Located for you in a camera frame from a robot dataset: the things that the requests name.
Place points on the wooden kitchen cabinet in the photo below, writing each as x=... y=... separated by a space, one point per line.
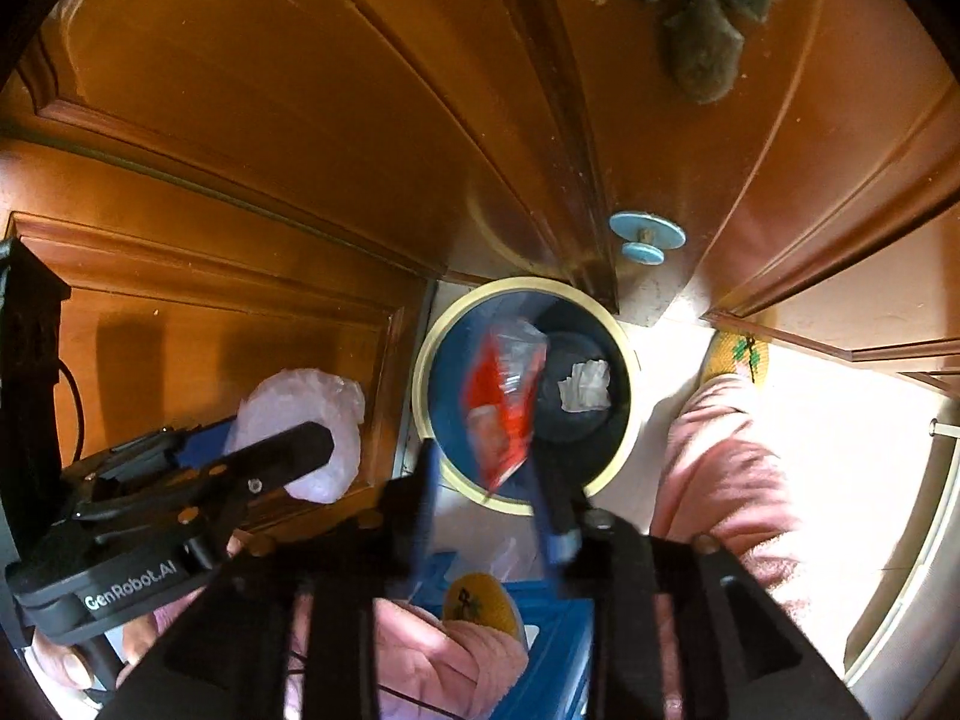
x=300 y=127

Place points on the person's left leg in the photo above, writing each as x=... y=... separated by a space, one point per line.
x=465 y=660

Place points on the blue plastic stool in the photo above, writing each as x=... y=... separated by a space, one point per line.
x=559 y=645

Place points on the blue trash bin cream rim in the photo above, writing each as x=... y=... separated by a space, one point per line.
x=600 y=450

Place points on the pink plastic bag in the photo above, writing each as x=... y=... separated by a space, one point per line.
x=322 y=420

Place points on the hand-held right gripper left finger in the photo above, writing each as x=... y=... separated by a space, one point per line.
x=424 y=510

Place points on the red snack packet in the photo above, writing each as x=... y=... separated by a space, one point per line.
x=499 y=405

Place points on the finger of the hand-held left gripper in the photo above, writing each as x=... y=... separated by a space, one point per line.
x=277 y=456
x=206 y=441

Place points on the person's pink trouser legs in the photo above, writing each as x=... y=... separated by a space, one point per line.
x=720 y=480

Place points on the yellow slipper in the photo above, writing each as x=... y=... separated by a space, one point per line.
x=739 y=356
x=480 y=600

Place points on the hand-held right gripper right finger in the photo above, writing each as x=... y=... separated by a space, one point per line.
x=553 y=529

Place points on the person's left hand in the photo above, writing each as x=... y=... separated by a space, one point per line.
x=67 y=667

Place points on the white round rim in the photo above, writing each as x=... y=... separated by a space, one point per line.
x=892 y=555

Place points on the crumpled white paper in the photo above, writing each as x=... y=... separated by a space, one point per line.
x=586 y=388

